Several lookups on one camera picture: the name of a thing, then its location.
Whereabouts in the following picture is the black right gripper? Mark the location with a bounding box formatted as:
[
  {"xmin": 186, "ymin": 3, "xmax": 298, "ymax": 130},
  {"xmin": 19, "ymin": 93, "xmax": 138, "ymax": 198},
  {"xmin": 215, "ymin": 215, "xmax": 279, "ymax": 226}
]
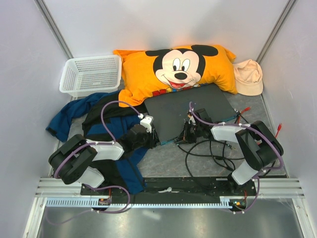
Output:
[{"xmin": 177, "ymin": 122, "xmax": 202, "ymax": 146}]

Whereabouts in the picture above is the dark grey network switch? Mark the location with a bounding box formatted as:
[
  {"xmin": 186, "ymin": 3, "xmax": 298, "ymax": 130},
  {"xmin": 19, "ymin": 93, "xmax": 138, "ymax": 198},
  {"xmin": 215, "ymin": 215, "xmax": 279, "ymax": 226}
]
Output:
[{"xmin": 144, "ymin": 84, "xmax": 236, "ymax": 145}]

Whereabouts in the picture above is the red ethernet cable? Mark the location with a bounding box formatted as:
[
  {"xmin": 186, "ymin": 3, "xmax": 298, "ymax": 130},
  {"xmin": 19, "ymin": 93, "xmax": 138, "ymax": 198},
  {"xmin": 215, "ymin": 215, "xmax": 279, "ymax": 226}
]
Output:
[{"xmin": 237, "ymin": 106, "xmax": 283, "ymax": 137}]

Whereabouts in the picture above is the black ethernet cable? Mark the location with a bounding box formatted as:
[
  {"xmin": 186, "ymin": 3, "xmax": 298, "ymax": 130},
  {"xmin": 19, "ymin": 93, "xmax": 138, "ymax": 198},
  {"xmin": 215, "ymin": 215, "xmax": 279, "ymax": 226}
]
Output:
[{"xmin": 209, "ymin": 109, "xmax": 277, "ymax": 174}]

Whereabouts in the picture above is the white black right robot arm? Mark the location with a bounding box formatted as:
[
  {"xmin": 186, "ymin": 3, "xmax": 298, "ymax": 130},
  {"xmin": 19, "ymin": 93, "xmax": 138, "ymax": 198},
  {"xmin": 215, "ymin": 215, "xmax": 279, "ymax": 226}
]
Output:
[{"xmin": 179, "ymin": 108, "xmax": 284, "ymax": 195}]

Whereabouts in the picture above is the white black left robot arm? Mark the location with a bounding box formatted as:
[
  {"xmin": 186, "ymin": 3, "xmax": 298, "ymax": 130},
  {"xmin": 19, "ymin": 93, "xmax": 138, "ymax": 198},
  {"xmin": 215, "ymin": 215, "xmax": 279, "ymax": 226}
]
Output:
[{"xmin": 49, "ymin": 122, "xmax": 158, "ymax": 195}]

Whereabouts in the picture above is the blue and black jacket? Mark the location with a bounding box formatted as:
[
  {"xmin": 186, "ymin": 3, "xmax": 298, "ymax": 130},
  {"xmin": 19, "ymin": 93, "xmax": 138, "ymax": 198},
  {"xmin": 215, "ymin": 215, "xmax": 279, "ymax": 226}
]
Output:
[{"xmin": 46, "ymin": 91, "xmax": 147, "ymax": 194}]

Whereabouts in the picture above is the orange Mickey Mouse pillow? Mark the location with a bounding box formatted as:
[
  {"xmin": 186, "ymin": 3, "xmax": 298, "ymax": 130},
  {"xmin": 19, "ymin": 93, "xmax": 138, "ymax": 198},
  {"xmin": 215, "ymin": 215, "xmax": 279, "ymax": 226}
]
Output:
[{"xmin": 113, "ymin": 45, "xmax": 237, "ymax": 107}]

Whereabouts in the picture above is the white plastic mesh basket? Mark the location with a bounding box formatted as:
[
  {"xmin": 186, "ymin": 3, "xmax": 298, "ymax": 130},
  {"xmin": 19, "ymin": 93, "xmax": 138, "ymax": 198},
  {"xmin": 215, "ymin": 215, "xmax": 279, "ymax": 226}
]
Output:
[{"xmin": 59, "ymin": 55, "xmax": 122, "ymax": 98}]

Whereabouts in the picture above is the beige bucket hat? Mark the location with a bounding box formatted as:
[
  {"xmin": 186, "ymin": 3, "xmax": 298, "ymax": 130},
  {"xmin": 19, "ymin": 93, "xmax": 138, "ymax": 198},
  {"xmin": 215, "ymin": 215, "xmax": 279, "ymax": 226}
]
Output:
[{"xmin": 233, "ymin": 59, "xmax": 263, "ymax": 96}]

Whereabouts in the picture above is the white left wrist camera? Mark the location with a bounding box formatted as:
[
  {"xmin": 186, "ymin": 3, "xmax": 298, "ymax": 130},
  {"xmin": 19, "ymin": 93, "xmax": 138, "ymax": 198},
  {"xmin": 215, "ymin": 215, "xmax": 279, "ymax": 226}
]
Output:
[{"xmin": 140, "ymin": 115, "xmax": 154, "ymax": 133}]

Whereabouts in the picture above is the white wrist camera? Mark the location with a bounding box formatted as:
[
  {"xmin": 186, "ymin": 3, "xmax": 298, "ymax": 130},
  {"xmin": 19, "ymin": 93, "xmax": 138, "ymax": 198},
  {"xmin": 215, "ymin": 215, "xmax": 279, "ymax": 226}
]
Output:
[
  {"xmin": 140, "ymin": 115, "xmax": 154, "ymax": 133},
  {"xmin": 187, "ymin": 112, "xmax": 196, "ymax": 125}
]

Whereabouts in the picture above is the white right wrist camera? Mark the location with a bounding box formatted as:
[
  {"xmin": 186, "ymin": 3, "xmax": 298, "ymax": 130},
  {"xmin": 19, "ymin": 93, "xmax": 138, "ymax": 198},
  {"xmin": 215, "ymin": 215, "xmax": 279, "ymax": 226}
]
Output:
[{"xmin": 187, "ymin": 112, "xmax": 196, "ymax": 125}]

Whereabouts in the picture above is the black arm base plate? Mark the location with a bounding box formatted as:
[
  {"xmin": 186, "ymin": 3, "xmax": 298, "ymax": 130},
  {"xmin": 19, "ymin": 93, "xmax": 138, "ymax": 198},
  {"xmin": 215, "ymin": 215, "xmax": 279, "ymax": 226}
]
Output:
[{"xmin": 80, "ymin": 176, "xmax": 257, "ymax": 204}]

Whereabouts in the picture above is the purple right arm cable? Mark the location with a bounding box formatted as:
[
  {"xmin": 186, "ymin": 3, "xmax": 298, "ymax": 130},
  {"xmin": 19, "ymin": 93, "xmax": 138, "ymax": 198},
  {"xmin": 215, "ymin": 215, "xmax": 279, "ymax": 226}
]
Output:
[{"xmin": 188, "ymin": 101, "xmax": 285, "ymax": 214}]

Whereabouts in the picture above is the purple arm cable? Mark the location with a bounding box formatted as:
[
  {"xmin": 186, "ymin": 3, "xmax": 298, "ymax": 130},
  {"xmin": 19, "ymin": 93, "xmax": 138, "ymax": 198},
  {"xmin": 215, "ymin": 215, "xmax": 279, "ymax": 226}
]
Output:
[
  {"xmin": 188, "ymin": 101, "xmax": 285, "ymax": 214},
  {"xmin": 54, "ymin": 100, "xmax": 144, "ymax": 214}
]

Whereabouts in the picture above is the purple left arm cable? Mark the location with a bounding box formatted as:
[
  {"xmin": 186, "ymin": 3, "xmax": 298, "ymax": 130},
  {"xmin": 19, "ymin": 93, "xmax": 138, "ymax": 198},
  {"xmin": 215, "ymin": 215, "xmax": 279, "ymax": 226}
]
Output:
[{"xmin": 54, "ymin": 100, "xmax": 144, "ymax": 214}]

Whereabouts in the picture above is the aluminium frame rail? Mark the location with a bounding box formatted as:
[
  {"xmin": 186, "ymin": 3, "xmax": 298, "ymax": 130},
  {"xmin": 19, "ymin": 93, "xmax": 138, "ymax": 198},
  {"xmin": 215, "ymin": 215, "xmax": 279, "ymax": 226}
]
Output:
[{"xmin": 36, "ymin": 178, "xmax": 305, "ymax": 199}]

